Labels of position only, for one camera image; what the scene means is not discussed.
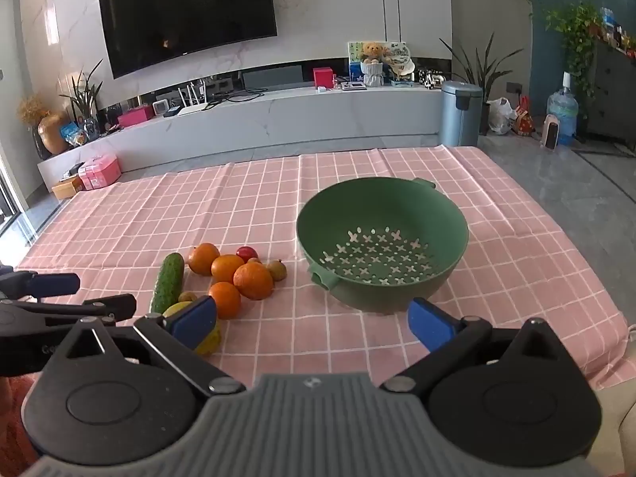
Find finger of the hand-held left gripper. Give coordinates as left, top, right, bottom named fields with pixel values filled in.
left=0, top=266, right=81, bottom=300
left=0, top=294, right=137, bottom=331

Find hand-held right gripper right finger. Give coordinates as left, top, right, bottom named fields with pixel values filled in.
left=380, top=297, right=587, bottom=393

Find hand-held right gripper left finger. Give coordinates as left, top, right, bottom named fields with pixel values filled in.
left=42, top=295, right=246, bottom=398

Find yellow lemon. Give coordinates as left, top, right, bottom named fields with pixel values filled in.
left=162, top=301, right=222, bottom=357

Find orange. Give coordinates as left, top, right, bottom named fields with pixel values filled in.
left=211, top=254, right=245, bottom=284
left=233, top=262, right=274, bottom=301
left=208, top=281, right=242, bottom=320
left=187, top=242, right=221, bottom=276

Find green cucumber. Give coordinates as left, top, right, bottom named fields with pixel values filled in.
left=150, top=253, right=186, bottom=315

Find green plastic colander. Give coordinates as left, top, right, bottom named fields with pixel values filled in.
left=296, top=177, right=469, bottom=314

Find person's left hand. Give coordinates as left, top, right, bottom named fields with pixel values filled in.
left=0, top=374, right=43, bottom=465

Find sliding glass door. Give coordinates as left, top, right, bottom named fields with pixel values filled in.
left=0, top=149, right=38, bottom=254

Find cardboard box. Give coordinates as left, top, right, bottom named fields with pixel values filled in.
left=51, top=176, right=85, bottom=200

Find pink checked tablecloth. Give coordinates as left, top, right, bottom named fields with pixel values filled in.
left=17, top=145, right=636, bottom=391

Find pink storage box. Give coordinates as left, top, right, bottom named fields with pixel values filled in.
left=78, top=155, right=122, bottom=191

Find brown ceramic vase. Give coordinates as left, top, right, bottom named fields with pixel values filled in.
left=37, top=112, right=70, bottom=156

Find blue snack bag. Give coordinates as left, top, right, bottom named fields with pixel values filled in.
left=60, top=122, right=87, bottom=147

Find dried golden flowers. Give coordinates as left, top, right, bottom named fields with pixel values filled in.
left=17, top=95, right=50, bottom=125

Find flat pink box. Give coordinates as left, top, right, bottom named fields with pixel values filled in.
left=118, top=108, right=154, bottom=128

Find leafy plant in glass vase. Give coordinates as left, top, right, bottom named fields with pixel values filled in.
left=60, top=60, right=105, bottom=142

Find blue-grey pedal trash can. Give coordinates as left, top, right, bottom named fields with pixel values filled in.
left=440, top=80, right=484, bottom=148

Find beige seat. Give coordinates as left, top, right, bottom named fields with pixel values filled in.
left=589, top=380, right=636, bottom=477

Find white wifi router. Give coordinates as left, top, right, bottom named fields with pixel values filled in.
left=176, top=82, right=207, bottom=115

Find white plastic bag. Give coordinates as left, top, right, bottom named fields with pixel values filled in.
left=488, top=98, right=518, bottom=135

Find red gift bag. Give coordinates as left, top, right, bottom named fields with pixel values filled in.
left=513, top=97, right=536, bottom=136

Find small white heater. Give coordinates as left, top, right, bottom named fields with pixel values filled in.
left=543, top=114, right=561, bottom=151

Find white marble media console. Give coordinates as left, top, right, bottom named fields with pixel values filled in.
left=37, top=82, right=450, bottom=194

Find black and white figurines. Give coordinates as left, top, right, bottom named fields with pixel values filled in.
left=416, top=68, right=445, bottom=89

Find blue water jug with pump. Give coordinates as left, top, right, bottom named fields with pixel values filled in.
left=547, top=72, right=580, bottom=146

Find potted snake plant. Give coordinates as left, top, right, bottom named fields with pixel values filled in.
left=440, top=32, right=525, bottom=135

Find dark grey speaker panel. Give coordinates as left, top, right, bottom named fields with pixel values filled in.
left=242, top=64, right=305, bottom=91

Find round painted hand fan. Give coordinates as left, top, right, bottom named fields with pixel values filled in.
left=388, top=42, right=415, bottom=85

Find green picture card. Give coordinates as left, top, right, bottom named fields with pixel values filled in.
left=348, top=41, right=366, bottom=80

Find dark grey cabinet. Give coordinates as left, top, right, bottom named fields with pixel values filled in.
left=591, top=40, right=636, bottom=152

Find trailing pothos plant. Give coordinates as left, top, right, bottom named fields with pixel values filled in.
left=544, top=2, right=604, bottom=100

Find cluster of small bottles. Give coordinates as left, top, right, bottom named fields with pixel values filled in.
left=599, top=7, right=636, bottom=58

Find black cables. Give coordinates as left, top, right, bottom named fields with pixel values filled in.
left=206, top=88, right=269, bottom=107

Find black wall television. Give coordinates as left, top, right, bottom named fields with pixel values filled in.
left=98, top=0, right=278, bottom=79

